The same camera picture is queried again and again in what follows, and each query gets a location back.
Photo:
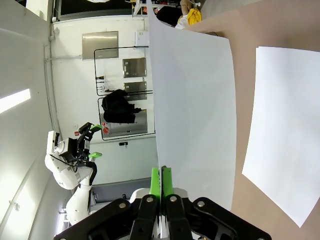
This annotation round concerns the ceiling light panel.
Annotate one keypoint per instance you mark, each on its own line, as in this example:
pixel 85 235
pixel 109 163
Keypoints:
pixel 15 101

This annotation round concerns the white A4 paper sheet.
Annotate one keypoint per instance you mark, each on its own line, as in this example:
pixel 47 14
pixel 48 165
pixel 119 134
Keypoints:
pixel 195 112

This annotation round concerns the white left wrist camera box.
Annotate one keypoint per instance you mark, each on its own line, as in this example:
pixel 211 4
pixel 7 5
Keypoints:
pixel 51 142

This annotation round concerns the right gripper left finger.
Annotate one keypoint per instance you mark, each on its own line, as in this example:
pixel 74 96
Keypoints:
pixel 154 182

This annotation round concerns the wide metal wall panel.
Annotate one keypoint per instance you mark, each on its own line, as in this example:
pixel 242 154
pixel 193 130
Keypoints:
pixel 140 125

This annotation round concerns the white wall notice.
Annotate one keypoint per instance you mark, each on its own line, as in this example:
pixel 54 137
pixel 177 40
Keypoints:
pixel 141 37

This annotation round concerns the grey cabinet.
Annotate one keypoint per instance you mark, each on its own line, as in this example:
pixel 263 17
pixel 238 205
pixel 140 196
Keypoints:
pixel 117 187

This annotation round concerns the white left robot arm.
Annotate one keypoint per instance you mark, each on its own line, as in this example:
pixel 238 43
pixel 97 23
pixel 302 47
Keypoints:
pixel 75 205

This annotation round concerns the person in dark green jacket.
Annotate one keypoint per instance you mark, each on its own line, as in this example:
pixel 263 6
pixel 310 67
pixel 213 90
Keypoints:
pixel 166 16

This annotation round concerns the large metal wall panel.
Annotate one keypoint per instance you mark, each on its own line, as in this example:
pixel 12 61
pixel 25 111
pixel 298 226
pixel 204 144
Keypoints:
pixel 100 45

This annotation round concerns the white A4 paper stack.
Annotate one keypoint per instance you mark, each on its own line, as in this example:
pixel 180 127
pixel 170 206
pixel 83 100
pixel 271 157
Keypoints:
pixel 282 125

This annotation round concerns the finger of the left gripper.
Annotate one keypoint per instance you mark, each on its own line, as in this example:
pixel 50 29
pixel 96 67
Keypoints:
pixel 96 127
pixel 95 155

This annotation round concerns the small metal wall panel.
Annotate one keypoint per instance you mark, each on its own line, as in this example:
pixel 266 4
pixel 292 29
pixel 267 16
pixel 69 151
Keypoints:
pixel 136 87
pixel 134 67

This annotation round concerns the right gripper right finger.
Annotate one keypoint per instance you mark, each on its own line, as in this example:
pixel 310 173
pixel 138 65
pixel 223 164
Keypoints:
pixel 167 182

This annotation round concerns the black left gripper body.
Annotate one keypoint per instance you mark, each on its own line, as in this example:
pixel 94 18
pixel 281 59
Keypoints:
pixel 71 148

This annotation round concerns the black coat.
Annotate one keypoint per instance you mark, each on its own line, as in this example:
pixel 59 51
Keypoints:
pixel 117 107

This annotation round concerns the red round button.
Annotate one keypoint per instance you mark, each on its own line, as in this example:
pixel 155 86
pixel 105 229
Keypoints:
pixel 106 129

